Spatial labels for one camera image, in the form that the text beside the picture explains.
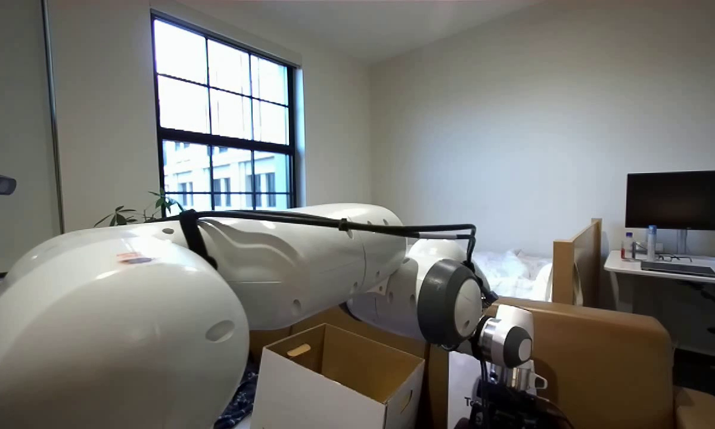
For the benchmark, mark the white desk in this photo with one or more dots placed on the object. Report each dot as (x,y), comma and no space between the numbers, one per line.
(623,266)

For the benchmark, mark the green potted plant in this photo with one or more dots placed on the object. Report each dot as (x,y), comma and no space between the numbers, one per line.
(119,215)

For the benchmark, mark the white bed sheets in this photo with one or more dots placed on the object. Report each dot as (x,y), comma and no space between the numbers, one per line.
(521,275)

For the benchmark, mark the open cardboard box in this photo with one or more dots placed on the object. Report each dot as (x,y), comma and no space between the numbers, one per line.
(373,374)

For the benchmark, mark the tall bluish bottle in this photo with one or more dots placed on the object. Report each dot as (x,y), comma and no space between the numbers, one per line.
(652,242)

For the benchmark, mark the small clear bottle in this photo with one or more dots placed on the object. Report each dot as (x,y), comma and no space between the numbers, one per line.
(629,250)

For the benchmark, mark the tan leather sofa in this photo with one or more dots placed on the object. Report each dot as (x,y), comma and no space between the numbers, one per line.
(604,359)

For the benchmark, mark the black jersey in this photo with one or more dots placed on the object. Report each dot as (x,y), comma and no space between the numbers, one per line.
(550,420)

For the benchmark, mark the dark keyboard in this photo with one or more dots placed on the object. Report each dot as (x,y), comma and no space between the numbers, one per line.
(680,270)

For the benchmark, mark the white card with handwriting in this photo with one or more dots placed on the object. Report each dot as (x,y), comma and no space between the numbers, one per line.
(460,382)

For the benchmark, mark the black computer monitor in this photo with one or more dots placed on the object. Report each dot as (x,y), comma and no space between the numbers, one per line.
(680,202)

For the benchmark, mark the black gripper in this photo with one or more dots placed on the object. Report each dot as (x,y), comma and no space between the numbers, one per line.
(503,406)

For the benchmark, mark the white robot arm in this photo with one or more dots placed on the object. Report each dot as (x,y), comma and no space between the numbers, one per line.
(111,341)

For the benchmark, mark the black framed window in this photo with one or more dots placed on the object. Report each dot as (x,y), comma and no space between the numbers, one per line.
(221,121)

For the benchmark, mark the blue patterned cloth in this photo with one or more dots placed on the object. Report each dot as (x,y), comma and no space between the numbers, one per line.
(241,401)

